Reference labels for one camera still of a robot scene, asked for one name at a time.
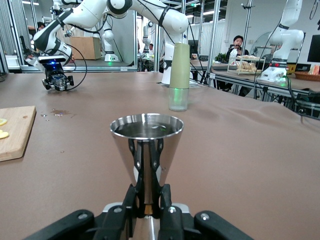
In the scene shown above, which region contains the green sleeved glass bottle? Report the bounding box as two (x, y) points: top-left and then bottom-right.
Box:
(168, 42), (191, 112)

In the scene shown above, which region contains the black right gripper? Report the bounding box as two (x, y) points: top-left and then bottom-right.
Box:
(41, 62), (75, 92)

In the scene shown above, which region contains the liquid spill puddle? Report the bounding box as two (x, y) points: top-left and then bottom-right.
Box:
(39, 108), (77, 120)

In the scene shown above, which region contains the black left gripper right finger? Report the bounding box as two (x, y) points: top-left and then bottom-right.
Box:
(159, 183), (253, 240)

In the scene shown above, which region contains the cardboard box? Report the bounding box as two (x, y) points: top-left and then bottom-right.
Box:
(69, 36), (102, 61)

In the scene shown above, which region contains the steel double jigger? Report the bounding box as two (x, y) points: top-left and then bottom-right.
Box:
(109, 112), (185, 240)

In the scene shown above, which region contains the person in black shirt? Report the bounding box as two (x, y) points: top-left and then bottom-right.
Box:
(226, 34), (251, 62)

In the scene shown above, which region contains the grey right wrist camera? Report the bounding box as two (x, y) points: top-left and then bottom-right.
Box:
(36, 55), (68, 66)

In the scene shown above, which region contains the wicker basket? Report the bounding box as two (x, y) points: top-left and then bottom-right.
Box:
(294, 71), (320, 82)

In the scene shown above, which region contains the black monitor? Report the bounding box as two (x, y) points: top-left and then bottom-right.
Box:
(306, 34), (320, 63)

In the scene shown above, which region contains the wooden cutting board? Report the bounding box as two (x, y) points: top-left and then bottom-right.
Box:
(0, 105), (37, 162)

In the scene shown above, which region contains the wire rack with bread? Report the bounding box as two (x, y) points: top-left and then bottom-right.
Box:
(234, 54), (266, 76)

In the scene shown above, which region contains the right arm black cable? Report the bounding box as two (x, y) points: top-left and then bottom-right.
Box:
(59, 14), (89, 91)

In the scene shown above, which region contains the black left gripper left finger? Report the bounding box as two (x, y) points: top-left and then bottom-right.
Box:
(23, 183), (139, 240)

